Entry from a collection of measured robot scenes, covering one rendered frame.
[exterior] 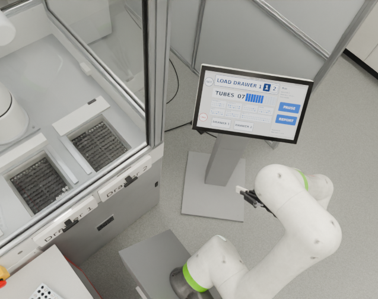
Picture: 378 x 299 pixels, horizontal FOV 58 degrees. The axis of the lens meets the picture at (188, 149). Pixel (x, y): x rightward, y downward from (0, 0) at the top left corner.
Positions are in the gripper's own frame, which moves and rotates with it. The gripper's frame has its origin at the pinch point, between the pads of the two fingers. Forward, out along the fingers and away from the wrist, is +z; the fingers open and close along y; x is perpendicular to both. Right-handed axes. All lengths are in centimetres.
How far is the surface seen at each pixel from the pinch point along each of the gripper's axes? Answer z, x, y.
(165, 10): -16, 77, -49
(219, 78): 16, 50, 2
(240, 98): 10.6, 40.7, 9.8
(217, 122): 18.0, 29.2, 1.9
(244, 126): 9.6, 27.0, 11.9
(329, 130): 45, -13, 160
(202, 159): 88, -23, 52
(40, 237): 36, -6, -81
